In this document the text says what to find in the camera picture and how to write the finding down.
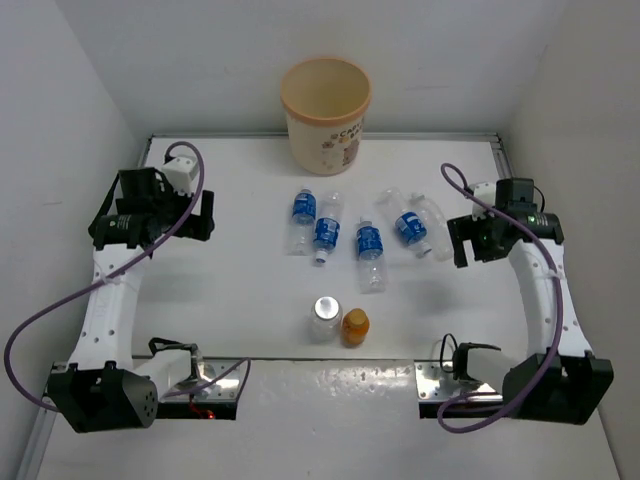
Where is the orange juice bottle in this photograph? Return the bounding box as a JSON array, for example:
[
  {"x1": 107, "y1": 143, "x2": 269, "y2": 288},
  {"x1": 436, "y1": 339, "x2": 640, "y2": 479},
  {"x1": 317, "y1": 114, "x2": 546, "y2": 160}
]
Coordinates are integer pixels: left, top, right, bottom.
[{"x1": 341, "y1": 308, "x2": 370, "y2": 347}]

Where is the metal base plate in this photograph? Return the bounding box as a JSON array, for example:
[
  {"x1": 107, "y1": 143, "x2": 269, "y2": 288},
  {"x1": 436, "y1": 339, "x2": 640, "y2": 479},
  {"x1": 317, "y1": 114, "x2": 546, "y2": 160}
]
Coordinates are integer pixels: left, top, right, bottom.
[
  {"x1": 414, "y1": 361, "x2": 502, "y2": 404},
  {"x1": 162, "y1": 358, "x2": 252, "y2": 402}
]

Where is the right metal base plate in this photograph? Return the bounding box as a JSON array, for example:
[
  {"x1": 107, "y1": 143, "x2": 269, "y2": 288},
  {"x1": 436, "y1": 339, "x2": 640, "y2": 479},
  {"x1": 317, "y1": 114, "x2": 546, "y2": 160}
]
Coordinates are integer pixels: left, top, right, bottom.
[{"x1": 414, "y1": 361, "x2": 502, "y2": 404}]

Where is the beige plastic waste bin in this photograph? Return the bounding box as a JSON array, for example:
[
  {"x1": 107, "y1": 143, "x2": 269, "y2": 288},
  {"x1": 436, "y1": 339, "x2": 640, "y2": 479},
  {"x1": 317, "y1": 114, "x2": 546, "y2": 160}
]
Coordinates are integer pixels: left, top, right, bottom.
[{"x1": 280, "y1": 57, "x2": 372, "y2": 176}]

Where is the clear unlabelled plastic bottle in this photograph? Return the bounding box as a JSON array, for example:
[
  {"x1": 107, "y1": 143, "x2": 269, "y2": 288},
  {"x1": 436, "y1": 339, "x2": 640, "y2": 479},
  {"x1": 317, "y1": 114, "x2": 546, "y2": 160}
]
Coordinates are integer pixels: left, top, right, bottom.
[{"x1": 409, "y1": 192, "x2": 454, "y2": 262}]

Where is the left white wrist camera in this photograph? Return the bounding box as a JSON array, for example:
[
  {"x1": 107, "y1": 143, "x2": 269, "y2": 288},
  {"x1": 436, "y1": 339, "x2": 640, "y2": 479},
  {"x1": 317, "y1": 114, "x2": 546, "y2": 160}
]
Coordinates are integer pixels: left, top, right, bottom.
[{"x1": 161, "y1": 156, "x2": 199, "y2": 196}]

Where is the blue label bottle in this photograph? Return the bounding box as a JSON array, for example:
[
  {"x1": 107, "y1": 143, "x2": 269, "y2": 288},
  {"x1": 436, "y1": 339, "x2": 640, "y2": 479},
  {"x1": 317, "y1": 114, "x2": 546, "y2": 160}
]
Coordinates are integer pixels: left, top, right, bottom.
[
  {"x1": 376, "y1": 187, "x2": 432, "y2": 258},
  {"x1": 312, "y1": 191, "x2": 344, "y2": 265},
  {"x1": 286, "y1": 186, "x2": 317, "y2": 255},
  {"x1": 356, "y1": 216, "x2": 388, "y2": 294}
]

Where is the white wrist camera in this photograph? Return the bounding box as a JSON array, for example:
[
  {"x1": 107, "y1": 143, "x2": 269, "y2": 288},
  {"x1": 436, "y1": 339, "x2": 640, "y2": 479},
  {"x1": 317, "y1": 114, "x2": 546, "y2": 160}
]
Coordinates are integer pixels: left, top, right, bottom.
[
  {"x1": 469, "y1": 182, "x2": 496, "y2": 221},
  {"x1": 161, "y1": 156, "x2": 199, "y2": 196}
]

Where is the clear jar white lid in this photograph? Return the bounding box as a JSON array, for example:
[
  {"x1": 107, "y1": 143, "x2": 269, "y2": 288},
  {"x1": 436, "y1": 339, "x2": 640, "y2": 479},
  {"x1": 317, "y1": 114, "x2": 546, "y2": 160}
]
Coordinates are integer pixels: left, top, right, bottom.
[{"x1": 310, "y1": 296, "x2": 342, "y2": 342}]

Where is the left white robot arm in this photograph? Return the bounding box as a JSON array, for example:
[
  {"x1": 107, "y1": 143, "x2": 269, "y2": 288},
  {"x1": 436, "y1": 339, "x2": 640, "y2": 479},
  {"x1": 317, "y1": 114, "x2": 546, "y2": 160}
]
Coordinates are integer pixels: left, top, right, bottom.
[{"x1": 47, "y1": 157, "x2": 214, "y2": 433}]

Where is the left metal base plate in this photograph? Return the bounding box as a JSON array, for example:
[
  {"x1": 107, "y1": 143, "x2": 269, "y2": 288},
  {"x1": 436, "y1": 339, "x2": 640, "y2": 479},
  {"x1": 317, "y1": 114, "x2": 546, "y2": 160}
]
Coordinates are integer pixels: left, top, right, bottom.
[{"x1": 162, "y1": 358, "x2": 252, "y2": 402}]

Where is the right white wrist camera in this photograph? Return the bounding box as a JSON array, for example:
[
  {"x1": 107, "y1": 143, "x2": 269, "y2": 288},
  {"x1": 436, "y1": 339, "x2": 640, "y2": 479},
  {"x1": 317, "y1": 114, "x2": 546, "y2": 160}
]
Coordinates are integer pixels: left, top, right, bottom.
[{"x1": 469, "y1": 182, "x2": 496, "y2": 221}]

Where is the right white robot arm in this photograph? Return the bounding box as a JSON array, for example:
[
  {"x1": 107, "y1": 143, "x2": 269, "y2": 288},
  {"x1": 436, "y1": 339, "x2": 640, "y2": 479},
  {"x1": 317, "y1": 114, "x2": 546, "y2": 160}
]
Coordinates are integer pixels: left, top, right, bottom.
[{"x1": 447, "y1": 178, "x2": 614, "y2": 425}]

